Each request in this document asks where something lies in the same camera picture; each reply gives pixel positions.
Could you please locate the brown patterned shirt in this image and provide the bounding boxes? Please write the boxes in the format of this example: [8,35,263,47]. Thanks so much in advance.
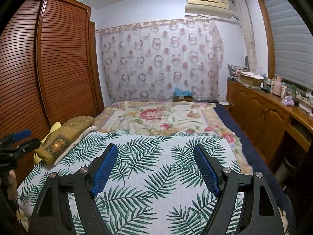
[34,116,95,163]

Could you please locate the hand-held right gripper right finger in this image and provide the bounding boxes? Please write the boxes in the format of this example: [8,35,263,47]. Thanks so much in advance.
[193,143,285,235]

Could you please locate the circle-patterned sheer curtain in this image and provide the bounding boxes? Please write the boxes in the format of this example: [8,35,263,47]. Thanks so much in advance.
[95,18,224,103]

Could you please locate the dark blue mattress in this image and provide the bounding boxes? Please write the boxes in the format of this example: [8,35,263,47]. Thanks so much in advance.
[214,104,294,235]

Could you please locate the wooden window frame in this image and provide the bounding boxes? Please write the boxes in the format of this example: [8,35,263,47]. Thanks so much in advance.
[254,0,313,92]

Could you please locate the grey bin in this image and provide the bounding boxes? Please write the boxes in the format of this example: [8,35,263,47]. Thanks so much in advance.
[275,152,294,184]

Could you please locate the yellow cloth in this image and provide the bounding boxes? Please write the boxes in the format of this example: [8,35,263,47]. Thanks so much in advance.
[33,121,61,164]

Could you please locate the floral blanket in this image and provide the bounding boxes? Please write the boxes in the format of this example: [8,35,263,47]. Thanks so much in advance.
[15,100,291,235]

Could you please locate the tied beige window curtain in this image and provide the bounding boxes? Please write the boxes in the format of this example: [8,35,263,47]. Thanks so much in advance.
[232,0,257,72]

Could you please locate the open cardboard box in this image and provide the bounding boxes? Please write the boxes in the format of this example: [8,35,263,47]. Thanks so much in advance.
[238,72,264,87]

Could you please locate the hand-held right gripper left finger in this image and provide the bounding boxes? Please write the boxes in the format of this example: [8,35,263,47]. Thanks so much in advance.
[27,143,119,235]

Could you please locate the pink thermos bottle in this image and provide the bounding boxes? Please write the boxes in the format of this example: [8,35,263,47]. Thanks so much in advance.
[273,76,283,96]

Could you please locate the brown slatted wooden wardrobe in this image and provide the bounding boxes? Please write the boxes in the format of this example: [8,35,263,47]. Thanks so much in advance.
[0,0,105,184]

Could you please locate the long wooden cabinet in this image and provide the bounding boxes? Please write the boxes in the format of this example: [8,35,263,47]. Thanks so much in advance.
[226,78,313,169]

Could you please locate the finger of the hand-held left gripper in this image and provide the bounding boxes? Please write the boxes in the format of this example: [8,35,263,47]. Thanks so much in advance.
[5,138,41,155]
[0,129,33,147]

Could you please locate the beige wall air conditioner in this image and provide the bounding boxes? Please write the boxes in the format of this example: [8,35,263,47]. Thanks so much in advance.
[184,0,231,19]

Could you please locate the patterned cushion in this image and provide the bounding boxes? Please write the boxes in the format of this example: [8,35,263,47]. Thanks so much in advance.
[227,64,250,79]

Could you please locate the person's left hand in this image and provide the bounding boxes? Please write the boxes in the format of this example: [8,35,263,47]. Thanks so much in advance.
[7,170,18,202]

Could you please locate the grey window blind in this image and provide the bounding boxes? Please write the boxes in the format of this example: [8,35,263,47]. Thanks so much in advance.
[260,0,313,90]

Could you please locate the blue item on box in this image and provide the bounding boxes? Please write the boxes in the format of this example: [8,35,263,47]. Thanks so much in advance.
[173,87,193,102]

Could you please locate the palm leaf print sheet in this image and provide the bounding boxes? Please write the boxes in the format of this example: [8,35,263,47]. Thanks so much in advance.
[16,130,252,235]

